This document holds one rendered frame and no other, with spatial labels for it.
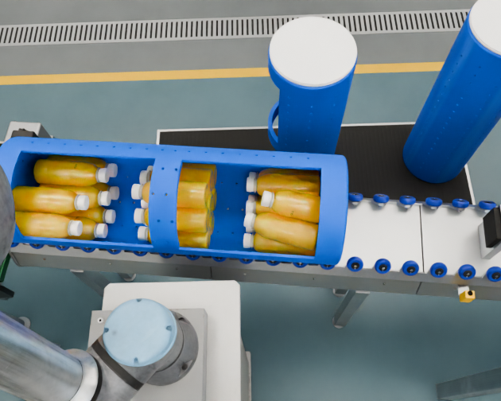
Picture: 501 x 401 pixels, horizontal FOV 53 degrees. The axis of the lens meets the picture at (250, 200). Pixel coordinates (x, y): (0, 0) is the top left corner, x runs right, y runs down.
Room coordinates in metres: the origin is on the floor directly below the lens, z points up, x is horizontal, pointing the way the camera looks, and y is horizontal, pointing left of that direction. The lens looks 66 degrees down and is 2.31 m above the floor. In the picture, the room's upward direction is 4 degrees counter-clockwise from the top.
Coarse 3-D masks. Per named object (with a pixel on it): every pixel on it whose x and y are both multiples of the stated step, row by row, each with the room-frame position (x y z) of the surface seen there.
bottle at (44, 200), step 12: (24, 192) 0.60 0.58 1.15; (36, 192) 0.59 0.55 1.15; (48, 192) 0.59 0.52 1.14; (60, 192) 0.59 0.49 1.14; (72, 192) 0.59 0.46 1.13; (24, 204) 0.57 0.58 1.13; (36, 204) 0.56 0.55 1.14; (48, 204) 0.56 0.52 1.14; (60, 204) 0.56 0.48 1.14; (72, 204) 0.56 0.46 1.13
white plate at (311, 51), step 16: (288, 32) 1.16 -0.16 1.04; (304, 32) 1.15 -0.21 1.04; (320, 32) 1.15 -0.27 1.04; (336, 32) 1.14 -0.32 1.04; (272, 48) 1.10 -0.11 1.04; (288, 48) 1.09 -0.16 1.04; (304, 48) 1.09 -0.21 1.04; (320, 48) 1.08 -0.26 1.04; (336, 48) 1.08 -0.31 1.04; (352, 48) 1.07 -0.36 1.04; (288, 64) 1.03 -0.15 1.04; (304, 64) 1.02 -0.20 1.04; (320, 64) 1.02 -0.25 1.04; (336, 64) 1.01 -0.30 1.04; (352, 64) 1.01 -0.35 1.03; (304, 80) 0.96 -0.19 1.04; (320, 80) 0.96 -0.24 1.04; (336, 80) 0.96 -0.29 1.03
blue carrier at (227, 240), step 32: (0, 160) 0.64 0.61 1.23; (32, 160) 0.73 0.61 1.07; (128, 160) 0.72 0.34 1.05; (160, 160) 0.61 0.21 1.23; (192, 160) 0.61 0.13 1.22; (224, 160) 0.60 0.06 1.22; (256, 160) 0.60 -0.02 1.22; (288, 160) 0.59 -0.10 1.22; (320, 160) 0.59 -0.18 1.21; (128, 192) 0.66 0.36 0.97; (160, 192) 0.53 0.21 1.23; (224, 192) 0.63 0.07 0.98; (256, 192) 0.62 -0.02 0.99; (320, 192) 0.49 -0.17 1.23; (128, 224) 0.56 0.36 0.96; (160, 224) 0.46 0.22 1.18; (224, 224) 0.54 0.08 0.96; (320, 224) 0.42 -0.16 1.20; (224, 256) 0.41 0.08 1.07; (256, 256) 0.39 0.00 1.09; (288, 256) 0.38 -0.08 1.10; (320, 256) 0.37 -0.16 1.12
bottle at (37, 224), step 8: (16, 216) 0.54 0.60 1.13; (24, 216) 0.53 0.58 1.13; (32, 216) 0.53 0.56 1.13; (40, 216) 0.53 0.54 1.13; (48, 216) 0.53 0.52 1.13; (56, 216) 0.53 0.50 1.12; (64, 216) 0.53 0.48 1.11; (24, 224) 0.51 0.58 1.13; (32, 224) 0.51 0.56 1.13; (40, 224) 0.51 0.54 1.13; (48, 224) 0.51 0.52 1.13; (56, 224) 0.51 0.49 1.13; (64, 224) 0.51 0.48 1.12; (24, 232) 0.50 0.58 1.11; (32, 232) 0.49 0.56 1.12; (40, 232) 0.49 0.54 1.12; (48, 232) 0.49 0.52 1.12; (56, 232) 0.49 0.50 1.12; (64, 232) 0.49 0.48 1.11
